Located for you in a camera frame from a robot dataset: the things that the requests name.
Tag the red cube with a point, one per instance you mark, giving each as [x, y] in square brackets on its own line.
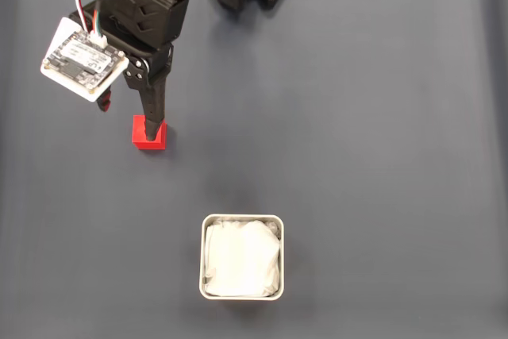
[139, 132]

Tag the camera board on white mount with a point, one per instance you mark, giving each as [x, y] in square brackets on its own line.
[81, 59]

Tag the white cloth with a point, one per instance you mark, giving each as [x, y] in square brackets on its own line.
[242, 259]

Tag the white square box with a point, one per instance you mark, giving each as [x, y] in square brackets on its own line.
[201, 259]

